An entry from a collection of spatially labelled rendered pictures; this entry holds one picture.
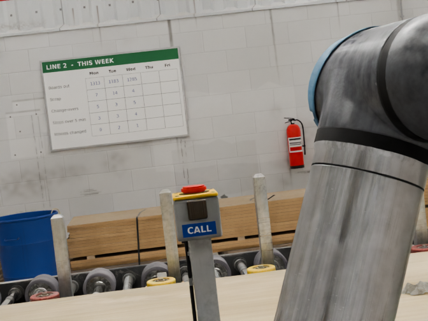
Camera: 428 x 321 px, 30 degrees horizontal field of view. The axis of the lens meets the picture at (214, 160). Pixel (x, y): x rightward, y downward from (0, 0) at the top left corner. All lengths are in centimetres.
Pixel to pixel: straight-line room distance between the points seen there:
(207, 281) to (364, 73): 61
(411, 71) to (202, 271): 66
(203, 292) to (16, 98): 729
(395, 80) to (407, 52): 3
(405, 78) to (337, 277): 19
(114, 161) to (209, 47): 154
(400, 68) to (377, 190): 11
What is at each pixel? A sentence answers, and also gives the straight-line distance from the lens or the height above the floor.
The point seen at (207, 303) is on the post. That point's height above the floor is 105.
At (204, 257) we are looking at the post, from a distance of 126.
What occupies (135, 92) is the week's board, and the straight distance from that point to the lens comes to 834.
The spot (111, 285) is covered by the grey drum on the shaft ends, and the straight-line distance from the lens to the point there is 278.
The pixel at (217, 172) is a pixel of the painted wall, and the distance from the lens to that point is 839.
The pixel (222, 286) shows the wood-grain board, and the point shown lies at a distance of 209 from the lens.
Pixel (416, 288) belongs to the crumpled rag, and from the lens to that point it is 185.
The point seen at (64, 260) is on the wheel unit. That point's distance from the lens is 238.
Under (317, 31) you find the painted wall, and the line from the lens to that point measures 858.
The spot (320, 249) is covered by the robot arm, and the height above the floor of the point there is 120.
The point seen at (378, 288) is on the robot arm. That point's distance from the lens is 74.
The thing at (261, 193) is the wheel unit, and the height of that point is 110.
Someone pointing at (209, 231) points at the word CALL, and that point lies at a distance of 124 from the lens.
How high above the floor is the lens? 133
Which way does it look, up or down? 3 degrees down
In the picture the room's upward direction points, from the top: 6 degrees counter-clockwise
